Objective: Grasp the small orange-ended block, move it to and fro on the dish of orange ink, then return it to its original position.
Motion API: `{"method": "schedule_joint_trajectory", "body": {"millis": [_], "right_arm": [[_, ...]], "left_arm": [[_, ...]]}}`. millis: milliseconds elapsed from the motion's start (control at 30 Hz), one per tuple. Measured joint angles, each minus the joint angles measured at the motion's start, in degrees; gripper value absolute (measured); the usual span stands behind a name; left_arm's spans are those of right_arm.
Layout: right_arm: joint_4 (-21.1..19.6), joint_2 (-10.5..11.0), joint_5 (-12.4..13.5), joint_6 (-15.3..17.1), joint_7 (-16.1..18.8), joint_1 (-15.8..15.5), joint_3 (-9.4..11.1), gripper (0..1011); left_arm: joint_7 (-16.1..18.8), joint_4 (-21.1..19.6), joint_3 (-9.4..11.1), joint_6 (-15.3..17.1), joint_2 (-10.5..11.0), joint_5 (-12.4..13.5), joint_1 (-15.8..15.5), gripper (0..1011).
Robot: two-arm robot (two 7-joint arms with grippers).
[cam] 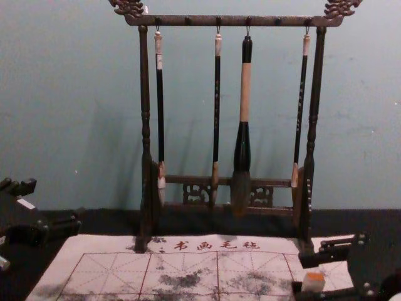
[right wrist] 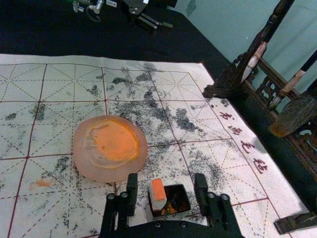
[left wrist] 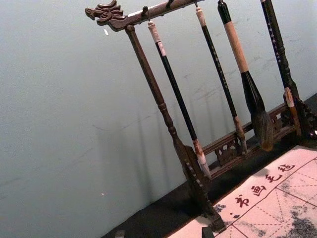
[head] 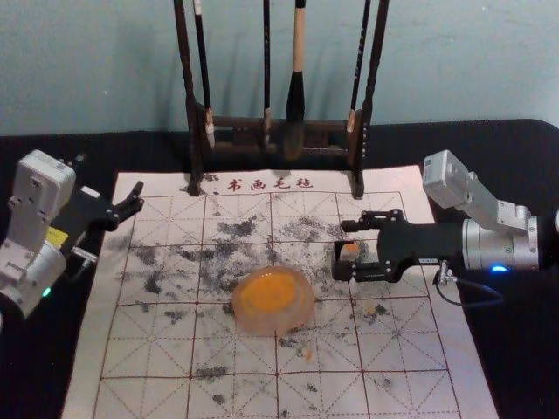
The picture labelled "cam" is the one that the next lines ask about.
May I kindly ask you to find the thin black brush, pale tip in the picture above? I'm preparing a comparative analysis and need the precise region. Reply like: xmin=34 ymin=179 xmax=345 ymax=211
xmin=290 ymin=24 xmax=312 ymax=189

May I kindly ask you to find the white felt mat, red grid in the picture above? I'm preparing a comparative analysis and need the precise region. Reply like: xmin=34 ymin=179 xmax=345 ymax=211
xmin=26 ymin=233 xmax=355 ymax=301

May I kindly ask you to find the slim black brush, pale cap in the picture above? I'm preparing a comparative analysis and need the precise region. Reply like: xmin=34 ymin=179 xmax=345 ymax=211
xmin=209 ymin=24 xmax=224 ymax=205

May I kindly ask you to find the black brush with white-wrapped top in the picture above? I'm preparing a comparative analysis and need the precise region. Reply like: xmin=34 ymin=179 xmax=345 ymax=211
xmin=153 ymin=29 xmax=167 ymax=205

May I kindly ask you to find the dark wooden brush rack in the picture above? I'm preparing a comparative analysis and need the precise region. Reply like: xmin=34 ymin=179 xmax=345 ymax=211
xmin=108 ymin=0 xmax=357 ymax=255

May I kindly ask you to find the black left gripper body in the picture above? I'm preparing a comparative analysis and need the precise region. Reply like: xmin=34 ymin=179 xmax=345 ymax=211
xmin=0 ymin=190 xmax=41 ymax=253

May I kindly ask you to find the large brush with tan handle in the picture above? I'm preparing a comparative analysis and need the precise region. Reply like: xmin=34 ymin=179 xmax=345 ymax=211
xmin=231 ymin=24 xmax=254 ymax=219

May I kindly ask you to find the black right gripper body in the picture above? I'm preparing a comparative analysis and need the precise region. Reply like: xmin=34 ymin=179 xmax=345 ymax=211
xmin=346 ymin=231 xmax=401 ymax=301

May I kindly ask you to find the black table cloth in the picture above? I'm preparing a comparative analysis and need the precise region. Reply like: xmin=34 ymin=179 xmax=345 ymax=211
xmin=0 ymin=205 xmax=401 ymax=301

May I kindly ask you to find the small white and orange seal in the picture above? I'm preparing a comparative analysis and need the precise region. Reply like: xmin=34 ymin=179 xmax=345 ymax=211
xmin=301 ymin=272 xmax=324 ymax=295

